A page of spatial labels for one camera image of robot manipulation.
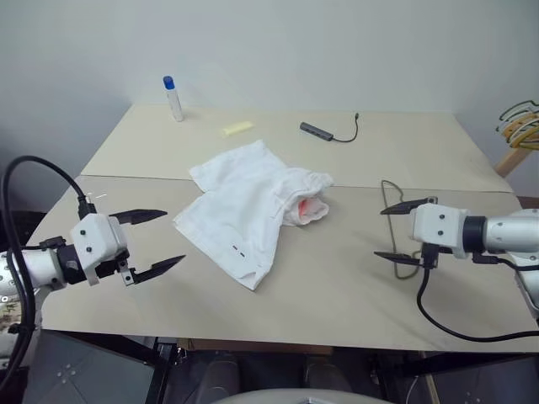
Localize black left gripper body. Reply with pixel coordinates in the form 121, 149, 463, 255
94, 250, 138, 289

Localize light grey rounded robot body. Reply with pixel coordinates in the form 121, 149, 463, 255
217, 386, 374, 404

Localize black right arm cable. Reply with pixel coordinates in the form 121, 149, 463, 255
416, 252, 539, 343

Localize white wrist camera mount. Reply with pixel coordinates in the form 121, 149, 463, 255
69, 213, 130, 287
410, 205, 471, 260

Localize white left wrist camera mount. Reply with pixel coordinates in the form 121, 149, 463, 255
69, 213, 130, 287

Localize wooden hanger rack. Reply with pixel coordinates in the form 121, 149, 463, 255
494, 146, 533, 178

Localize grey USB hub with cable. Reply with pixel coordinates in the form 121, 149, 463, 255
299, 111, 362, 144

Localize white bottle with blue cap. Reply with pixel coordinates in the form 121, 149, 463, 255
162, 75, 185, 123

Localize grey metal plate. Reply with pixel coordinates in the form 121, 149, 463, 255
23, 331, 156, 404
429, 356, 539, 404

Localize olive green wire hanger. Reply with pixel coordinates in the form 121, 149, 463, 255
380, 178, 423, 280

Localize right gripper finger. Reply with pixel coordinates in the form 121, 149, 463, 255
373, 251, 423, 267
380, 200, 419, 216

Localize white shorts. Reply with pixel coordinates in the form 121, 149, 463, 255
173, 140, 335, 292

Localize small pale yellow packet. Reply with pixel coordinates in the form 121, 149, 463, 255
220, 120, 255, 138

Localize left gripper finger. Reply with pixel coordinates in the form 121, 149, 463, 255
133, 253, 188, 285
109, 209, 169, 226

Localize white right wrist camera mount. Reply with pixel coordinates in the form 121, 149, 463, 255
410, 205, 471, 260

